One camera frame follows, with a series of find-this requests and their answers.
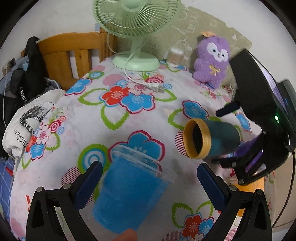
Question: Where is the teal cup with yellow rim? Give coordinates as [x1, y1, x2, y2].
[183, 118, 240, 160]

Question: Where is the floral tablecloth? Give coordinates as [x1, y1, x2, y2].
[10, 59, 230, 240]

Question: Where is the blue plastic cup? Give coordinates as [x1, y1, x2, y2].
[93, 145, 177, 233]

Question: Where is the wooden chair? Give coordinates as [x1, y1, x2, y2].
[37, 30, 117, 90]

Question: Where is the cotton swab container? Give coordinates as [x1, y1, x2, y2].
[166, 47, 184, 68]

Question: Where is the white fan power cable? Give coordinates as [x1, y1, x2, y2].
[106, 32, 166, 94]

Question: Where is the white printed t-shirt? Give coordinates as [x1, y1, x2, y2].
[2, 89, 66, 158]

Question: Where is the green patterned board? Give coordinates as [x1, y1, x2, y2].
[116, 5, 253, 77]

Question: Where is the orange plastic cup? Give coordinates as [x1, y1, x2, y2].
[232, 178, 264, 193]

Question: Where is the green desk fan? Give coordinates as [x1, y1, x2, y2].
[93, 0, 181, 72]

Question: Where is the black bag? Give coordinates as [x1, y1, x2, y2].
[1, 37, 60, 132]

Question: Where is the purple plush toy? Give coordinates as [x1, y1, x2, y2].
[193, 31, 230, 89]

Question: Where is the operator's hand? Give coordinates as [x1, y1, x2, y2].
[112, 229, 137, 241]

